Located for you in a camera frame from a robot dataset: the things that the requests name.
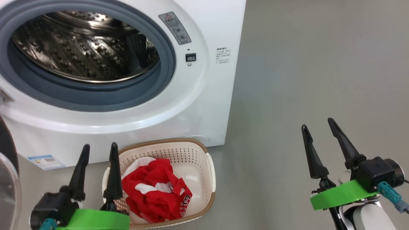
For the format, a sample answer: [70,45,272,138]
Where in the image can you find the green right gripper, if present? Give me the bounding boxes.
[301,118,379,230]

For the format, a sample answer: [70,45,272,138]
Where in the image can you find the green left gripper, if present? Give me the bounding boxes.
[59,142,130,230]

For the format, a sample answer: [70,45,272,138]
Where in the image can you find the red and white garment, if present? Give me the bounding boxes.
[121,157,193,223]

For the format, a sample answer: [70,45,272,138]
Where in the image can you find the black round glass washer door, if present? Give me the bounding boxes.
[0,115,22,230]

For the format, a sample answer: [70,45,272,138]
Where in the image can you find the grey rubber door gasket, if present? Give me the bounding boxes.
[0,0,176,112]

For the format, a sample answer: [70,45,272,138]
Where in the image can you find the cream perforated laundry basket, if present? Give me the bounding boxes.
[102,138,216,230]

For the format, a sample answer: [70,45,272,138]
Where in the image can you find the white front-load washing machine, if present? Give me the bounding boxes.
[0,0,247,170]

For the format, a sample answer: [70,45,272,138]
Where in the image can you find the stainless steel washing machine drum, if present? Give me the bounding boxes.
[11,11,160,83]

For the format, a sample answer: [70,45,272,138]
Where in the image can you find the blue energy label sticker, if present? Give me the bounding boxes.
[27,155,66,170]

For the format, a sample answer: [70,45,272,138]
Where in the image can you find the round white filter cover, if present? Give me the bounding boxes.
[191,135,210,145]

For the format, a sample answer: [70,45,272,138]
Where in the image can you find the grey warning sticker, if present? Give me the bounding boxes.
[158,12,192,45]

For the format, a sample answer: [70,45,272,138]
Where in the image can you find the teal left cable connector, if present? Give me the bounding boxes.
[39,218,58,230]

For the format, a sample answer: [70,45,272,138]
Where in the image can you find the teal cable connector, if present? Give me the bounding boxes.
[39,218,58,230]
[378,181,409,214]

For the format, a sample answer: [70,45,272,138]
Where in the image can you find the teal right cable connector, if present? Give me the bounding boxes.
[378,181,409,214]

